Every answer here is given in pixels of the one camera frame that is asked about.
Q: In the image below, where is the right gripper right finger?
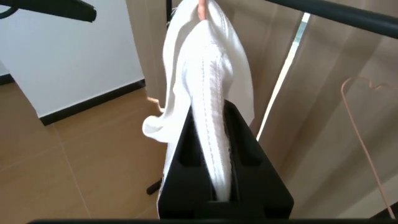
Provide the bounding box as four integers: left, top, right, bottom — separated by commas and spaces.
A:
223, 99, 295, 219

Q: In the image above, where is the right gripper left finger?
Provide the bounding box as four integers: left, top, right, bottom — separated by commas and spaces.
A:
157, 105, 218, 219

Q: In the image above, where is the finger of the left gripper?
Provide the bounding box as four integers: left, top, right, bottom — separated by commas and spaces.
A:
0, 0, 97, 23

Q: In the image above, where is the white printed t-shirt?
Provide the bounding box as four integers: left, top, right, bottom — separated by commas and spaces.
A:
142, 0, 256, 203

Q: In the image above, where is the black clothes rack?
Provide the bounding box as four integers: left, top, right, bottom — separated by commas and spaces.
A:
146, 0, 398, 196

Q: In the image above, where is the beige curtain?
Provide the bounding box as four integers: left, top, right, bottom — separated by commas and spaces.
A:
126, 0, 398, 218

